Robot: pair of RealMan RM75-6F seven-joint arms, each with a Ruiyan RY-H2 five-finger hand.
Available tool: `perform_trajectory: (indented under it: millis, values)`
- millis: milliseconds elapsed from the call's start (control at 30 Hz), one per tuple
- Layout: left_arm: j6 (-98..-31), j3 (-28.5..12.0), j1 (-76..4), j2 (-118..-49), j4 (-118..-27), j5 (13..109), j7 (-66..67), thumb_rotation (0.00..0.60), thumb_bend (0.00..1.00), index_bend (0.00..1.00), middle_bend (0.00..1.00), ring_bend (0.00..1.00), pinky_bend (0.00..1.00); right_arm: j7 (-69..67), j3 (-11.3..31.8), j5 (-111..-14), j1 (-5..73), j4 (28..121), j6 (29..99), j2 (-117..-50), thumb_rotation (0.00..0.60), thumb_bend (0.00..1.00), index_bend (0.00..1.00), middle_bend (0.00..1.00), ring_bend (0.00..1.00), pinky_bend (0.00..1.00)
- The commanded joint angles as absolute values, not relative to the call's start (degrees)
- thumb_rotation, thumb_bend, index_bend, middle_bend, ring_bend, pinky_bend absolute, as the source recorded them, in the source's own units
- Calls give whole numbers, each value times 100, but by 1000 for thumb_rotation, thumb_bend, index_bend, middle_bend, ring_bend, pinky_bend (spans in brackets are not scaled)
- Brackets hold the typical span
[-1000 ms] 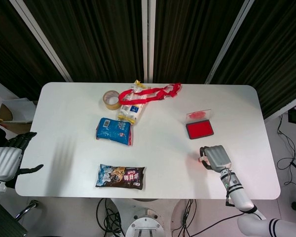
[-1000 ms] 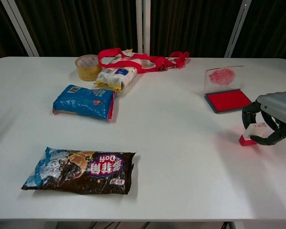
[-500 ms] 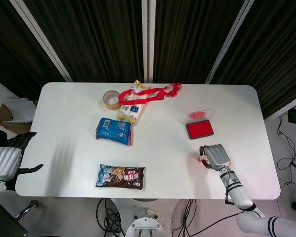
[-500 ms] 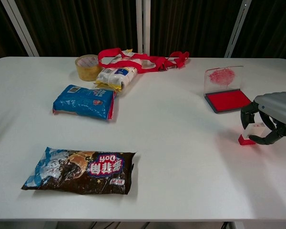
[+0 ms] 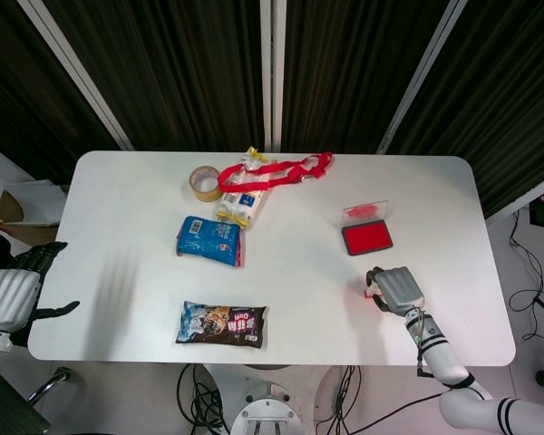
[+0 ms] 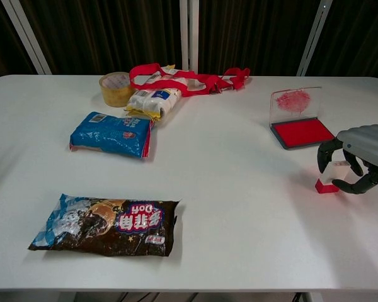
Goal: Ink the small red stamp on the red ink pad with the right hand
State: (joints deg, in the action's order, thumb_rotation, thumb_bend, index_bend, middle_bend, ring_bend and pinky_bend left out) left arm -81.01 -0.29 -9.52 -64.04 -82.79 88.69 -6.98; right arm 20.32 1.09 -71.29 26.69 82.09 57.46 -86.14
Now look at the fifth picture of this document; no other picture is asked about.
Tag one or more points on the blue snack bag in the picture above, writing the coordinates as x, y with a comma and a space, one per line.
204, 240

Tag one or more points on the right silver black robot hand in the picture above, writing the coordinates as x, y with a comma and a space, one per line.
401, 290

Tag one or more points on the dark chocolate snack bag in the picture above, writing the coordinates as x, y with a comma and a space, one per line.
226, 324

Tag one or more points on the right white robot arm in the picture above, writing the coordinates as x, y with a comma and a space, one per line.
440, 358

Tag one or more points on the brown packing tape roll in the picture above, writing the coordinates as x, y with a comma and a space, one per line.
204, 196

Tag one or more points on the red ink pad case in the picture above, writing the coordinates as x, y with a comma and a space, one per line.
367, 240

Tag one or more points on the black pleated curtain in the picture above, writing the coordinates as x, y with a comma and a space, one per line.
503, 90
163, 68
18, 90
353, 68

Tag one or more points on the white yellow snack bag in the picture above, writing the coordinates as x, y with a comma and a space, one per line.
242, 204

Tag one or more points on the white frame post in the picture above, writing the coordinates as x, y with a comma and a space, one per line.
278, 90
421, 68
526, 195
74, 68

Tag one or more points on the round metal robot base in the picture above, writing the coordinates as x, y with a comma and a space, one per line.
265, 410

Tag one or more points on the brown cardboard box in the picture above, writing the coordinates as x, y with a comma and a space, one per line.
27, 204

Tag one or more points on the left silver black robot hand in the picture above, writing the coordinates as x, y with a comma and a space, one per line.
6, 301

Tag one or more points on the dark green panel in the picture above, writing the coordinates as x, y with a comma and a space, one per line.
9, 412

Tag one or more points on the chrome chair leg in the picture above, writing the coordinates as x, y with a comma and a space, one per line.
45, 387

